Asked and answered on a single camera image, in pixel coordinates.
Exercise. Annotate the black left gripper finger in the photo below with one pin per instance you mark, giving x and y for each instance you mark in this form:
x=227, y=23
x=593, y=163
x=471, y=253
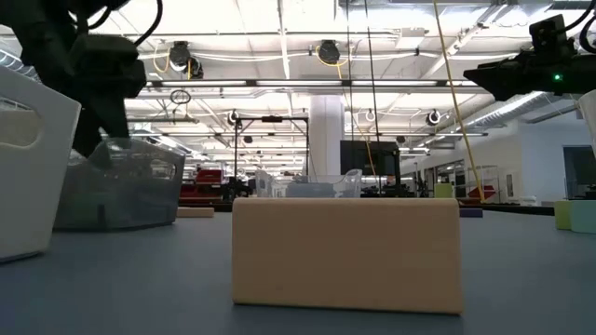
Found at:
x=88, y=137
x=116, y=118

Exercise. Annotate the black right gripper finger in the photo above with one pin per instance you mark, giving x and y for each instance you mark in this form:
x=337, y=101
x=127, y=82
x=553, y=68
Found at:
x=489, y=79

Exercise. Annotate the light green block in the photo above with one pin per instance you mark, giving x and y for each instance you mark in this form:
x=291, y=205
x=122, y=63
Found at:
x=562, y=215
x=442, y=191

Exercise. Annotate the tan wooden block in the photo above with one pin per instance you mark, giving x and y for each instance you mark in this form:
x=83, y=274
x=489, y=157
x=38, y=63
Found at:
x=347, y=256
x=195, y=212

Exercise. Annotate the purple block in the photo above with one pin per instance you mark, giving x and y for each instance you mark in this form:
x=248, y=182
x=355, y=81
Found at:
x=471, y=213

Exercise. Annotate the mint green block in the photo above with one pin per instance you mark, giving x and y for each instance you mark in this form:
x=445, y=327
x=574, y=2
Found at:
x=584, y=216

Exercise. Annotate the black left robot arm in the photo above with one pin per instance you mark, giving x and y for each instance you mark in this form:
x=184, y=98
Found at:
x=37, y=28

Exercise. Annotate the dark grey translucent bin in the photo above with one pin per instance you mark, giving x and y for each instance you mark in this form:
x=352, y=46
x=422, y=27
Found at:
x=130, y=200

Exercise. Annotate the red storage shelf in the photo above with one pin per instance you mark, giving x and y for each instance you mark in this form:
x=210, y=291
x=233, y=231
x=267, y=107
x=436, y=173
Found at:
x=205, y=179

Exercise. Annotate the red background object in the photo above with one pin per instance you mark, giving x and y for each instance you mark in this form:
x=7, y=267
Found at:
x=484, y=191

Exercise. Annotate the black cabinet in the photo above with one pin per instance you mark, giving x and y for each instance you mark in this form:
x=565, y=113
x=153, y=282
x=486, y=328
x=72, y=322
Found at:
x=358, y=158

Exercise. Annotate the white building column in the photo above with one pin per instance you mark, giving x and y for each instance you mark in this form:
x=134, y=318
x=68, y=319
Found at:
x=327, y=135

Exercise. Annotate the long ceiling light bar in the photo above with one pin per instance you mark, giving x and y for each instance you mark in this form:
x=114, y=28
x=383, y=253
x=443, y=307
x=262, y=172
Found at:
x=298, y=83

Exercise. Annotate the clear plastic bin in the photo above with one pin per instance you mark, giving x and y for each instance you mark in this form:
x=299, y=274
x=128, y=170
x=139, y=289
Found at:
x=326, y=188

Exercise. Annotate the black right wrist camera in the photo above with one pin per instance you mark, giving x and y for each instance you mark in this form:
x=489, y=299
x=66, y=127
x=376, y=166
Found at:
x=547, y=32

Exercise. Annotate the silver ventilation duct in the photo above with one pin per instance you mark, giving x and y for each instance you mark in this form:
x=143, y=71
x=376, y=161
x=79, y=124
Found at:
x=512, y=109

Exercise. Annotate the black metal stand frame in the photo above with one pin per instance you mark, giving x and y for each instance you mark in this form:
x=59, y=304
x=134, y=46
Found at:
x=272, y=119

